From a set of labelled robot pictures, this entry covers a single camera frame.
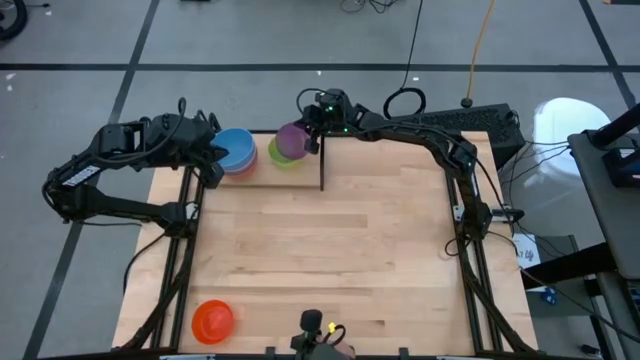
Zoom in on yellow floor cable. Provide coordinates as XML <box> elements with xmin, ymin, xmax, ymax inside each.
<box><xmin>459</xmin><ymin>0</ymin><xmax>497</xmax><ymax>109</ymax></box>

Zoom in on blue plastic bowl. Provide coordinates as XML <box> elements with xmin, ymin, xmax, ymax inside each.
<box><xmin>211</xmin><ymin>127</ymin><xmax>258</xmax><ymax>172</ymax></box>

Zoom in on black computer case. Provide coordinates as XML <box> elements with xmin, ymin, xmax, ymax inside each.
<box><xmin>387</xmin><ymin>103</ymin><xmax>526</xmax><ymax>170</ymax></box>

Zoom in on black metal table frame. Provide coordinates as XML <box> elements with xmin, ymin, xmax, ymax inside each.
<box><xmin>115</xmin><ymin>109</ymin><xmax>539</xmax><ymax>360</ymax></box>

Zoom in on orange plastic bowl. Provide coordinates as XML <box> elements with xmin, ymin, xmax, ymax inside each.
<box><xmin>191</xmin><ymin>299</ymin><xmax>235</xmax><ymax>346</ymax></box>

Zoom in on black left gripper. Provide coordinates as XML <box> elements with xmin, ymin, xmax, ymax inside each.
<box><xmin>184</xmin><ymin>122</ymin><xmax>230</xmax><ymax>190</ymax></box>

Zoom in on green plastic bowl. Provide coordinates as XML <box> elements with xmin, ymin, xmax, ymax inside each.
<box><xmin>267</xmin><ymin>138</ymin><xmax>304</xmax><ymax>170</ymax></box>

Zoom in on black looped floor cable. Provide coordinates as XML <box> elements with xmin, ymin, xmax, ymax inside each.
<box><xmin>382</xmin><ymin>0</ymin><xmax>427</xmax><ymax>121</ymax></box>

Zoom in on tangled black cables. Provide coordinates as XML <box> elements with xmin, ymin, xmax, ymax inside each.
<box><xmin>339</xmin><ymin>0</ymin><xmax>406</xmax><ymax>15</ymax></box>

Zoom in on black shelf divider post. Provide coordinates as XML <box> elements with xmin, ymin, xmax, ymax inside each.
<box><xmin>318</xmin><ymin>134</ymin><xmax>326</xmax><ymax>192</ymax></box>

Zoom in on white paper sheet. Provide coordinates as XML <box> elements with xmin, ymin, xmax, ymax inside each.
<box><xmin>511</xmin><ymin>232</ymin><xmax>542</xmax><ymax>267</ymax></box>

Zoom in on black wheel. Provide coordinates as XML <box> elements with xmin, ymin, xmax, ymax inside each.
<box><xmin>0</xmin><ymin>0</ymin><xmax>29</xmax><ymax>43</ymax></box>

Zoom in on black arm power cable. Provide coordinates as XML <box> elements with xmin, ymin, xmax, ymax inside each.
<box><xmin>121</xmin><ymin>232</ymin><xmax>169</xmax><ymax>297</ymax></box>

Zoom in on purple plastic bowl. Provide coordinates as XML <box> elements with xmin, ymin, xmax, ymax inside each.
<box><xmin>274</xmin><ymin>122</ymin><xmax>312</xmax><ymax>162</ymax></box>

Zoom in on pink plastic bowl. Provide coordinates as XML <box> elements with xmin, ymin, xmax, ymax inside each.
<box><xmin>223</xmin><ymin>157</ymin><xmax>259</xmax><ymax>176</ymax></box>

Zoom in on grey equipment cart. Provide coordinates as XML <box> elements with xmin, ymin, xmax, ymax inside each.
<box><xmin>567</xmin><ymin>102</ymin><xmax>640</xmax><ymax>360</ymax></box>

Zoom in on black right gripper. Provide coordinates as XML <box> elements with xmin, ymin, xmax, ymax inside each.
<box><xmin>299</xmin><ymin>88</ymin><xmax>359</xmax><ymax>155</ymax></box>

